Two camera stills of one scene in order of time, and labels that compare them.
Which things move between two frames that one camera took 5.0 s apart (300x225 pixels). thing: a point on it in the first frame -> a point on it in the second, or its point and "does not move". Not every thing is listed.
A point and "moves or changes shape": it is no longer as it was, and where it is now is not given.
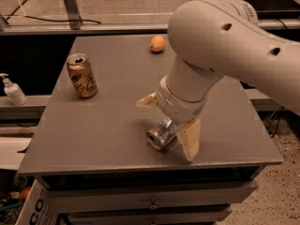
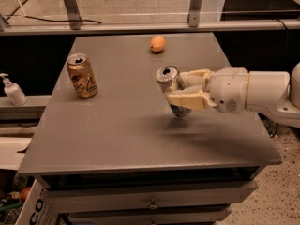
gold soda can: [82, 75] does not move
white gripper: [177, 104] -> [229, 88]
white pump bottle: [13, 91] does not move
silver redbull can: [161, 134] moves or changes shape
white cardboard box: [37, 208] does not move
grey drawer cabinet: [89, 147] does not move
